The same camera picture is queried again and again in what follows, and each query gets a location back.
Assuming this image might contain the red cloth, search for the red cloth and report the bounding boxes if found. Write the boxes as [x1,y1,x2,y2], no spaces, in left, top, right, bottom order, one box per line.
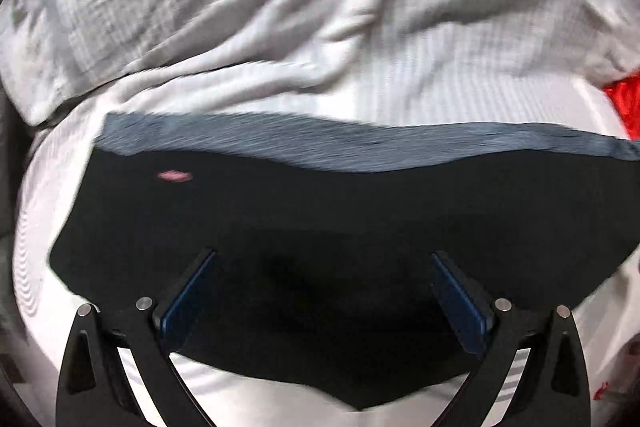
[602,74,640,140]

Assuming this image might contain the white grey striped bed sheet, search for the white grey striped bed sheet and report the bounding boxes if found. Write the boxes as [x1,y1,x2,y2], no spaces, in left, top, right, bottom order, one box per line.
[12,0,640,427]

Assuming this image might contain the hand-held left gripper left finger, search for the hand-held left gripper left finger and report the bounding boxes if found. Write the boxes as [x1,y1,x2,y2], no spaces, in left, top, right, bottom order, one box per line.
[55,248,218,427]

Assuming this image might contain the black pants with grey waistband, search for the black pants with grey waistband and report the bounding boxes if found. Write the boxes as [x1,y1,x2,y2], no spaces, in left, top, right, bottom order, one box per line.
[47,112,640,412]

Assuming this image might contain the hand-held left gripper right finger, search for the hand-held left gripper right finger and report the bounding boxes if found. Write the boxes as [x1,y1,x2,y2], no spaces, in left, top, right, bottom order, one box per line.
[431,250,592,427]

